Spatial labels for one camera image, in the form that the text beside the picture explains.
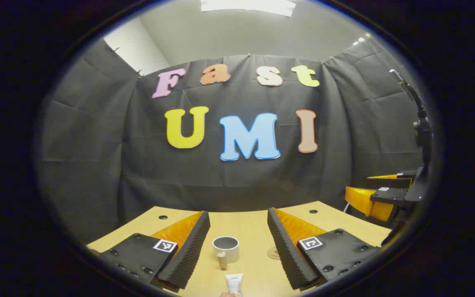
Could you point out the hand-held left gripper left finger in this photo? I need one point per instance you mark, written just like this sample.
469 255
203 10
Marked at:
192 251

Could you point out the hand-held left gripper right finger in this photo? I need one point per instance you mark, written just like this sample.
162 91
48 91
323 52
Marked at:
283 251

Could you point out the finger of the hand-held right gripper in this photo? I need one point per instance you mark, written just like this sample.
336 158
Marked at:
388 196
398 182

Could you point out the round wooden coaster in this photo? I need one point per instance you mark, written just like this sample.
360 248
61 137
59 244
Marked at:
272 253

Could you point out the white toothpaste tube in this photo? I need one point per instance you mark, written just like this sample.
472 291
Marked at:
234 282

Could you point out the light wooden desktop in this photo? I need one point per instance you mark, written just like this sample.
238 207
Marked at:
241 225

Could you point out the black backdrop cloth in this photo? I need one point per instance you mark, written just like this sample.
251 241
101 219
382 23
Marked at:
138 165

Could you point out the white ceiling light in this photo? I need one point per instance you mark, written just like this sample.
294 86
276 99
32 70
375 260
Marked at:
248 5

